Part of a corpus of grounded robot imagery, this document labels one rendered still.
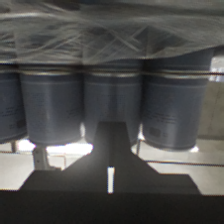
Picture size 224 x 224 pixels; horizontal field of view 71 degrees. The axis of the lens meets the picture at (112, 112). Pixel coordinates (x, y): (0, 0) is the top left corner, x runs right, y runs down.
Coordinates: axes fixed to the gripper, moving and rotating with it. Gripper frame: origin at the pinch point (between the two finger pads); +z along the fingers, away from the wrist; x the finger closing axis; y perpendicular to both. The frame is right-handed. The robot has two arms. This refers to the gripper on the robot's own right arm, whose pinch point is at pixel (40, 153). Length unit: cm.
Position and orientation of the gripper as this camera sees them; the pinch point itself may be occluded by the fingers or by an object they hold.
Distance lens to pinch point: 42.5
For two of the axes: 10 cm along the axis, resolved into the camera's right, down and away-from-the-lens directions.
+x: -0.2, 2.8, -9.6
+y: 10.0, 0.3, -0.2
